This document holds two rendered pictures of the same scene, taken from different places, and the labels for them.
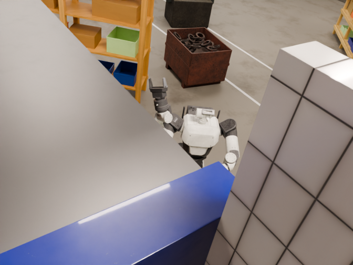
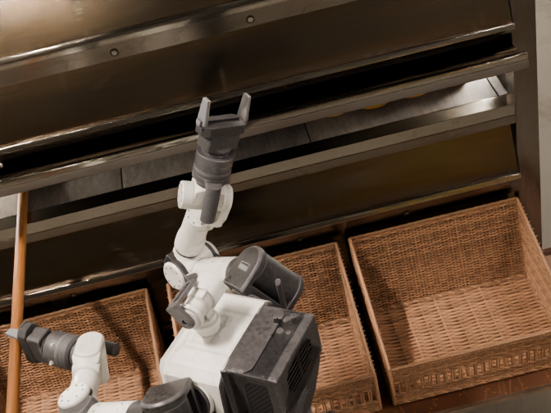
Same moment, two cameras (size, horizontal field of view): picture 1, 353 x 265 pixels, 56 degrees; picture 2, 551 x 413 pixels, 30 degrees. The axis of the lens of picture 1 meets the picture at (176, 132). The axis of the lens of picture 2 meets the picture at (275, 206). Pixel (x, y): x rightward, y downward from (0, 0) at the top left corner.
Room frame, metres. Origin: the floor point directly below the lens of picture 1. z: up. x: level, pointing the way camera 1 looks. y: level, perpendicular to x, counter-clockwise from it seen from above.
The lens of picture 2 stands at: (3.12, -1.26, 2.89)
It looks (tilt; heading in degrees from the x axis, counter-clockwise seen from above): 37 degrees down; 130
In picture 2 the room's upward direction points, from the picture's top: 13 degrees counter-clockwise
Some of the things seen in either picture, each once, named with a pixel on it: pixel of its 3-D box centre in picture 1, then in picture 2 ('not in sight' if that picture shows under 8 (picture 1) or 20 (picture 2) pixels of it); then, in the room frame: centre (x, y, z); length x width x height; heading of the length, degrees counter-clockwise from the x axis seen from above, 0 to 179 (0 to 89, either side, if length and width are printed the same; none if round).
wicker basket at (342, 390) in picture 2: not in sight; (270, 344); (1.64, 0.34, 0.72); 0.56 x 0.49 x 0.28; 41
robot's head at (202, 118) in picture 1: (203, 114); (202, 303); (1.95, -0.16, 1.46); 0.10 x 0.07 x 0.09; 97
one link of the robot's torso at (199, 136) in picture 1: (198, 131); (245, 375); (2.01, -0.16, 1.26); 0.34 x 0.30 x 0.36; 97
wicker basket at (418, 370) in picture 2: not in sight; (457, 297); (2.08, 0.72, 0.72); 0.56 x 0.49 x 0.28; 41
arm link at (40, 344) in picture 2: not in sight; (47, 347); (1.43, -0.23, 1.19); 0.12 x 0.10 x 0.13; 6
